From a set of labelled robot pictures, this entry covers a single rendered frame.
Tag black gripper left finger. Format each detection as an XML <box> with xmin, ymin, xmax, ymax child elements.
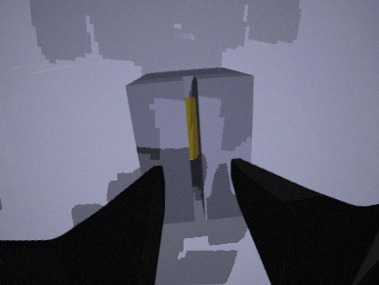
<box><xmin>0</xmin><ymin>165</ymin><xmax>166</xmax><ymax>285</ymax></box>

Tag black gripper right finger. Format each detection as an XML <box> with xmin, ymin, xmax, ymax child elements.
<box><xmin>232</xmin><ymin>158</ymin><xmax>379</xmax><ymax>285</ymax></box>

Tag dark grey box walls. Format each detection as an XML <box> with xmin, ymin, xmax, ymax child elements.
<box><xmin>134</xmin><ymin>67</ymin><xmax>240</xmax><ymax>201</ymax></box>

